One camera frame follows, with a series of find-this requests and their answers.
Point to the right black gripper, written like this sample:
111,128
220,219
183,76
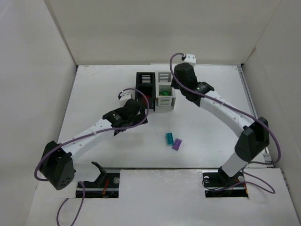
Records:
177,83

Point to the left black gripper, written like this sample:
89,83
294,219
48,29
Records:
138,114

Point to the green lego square brick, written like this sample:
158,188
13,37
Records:
165,93

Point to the teal lego plate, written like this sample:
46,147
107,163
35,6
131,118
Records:
169,139

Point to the purple lego brick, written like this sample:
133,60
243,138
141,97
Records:
177,144

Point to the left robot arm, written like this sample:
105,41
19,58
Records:
57,163

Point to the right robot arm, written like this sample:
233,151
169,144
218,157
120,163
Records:
252,134

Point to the white slotted container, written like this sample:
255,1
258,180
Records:
165,96

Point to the black slotted container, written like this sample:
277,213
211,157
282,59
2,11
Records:
145,83

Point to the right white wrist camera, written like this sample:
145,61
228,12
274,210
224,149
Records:
189,58

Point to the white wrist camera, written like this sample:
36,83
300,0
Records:
189,58
124,97

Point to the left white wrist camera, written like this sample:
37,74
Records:
124,97

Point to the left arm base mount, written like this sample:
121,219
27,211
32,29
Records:
102,183

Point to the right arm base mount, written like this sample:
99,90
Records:
217,186

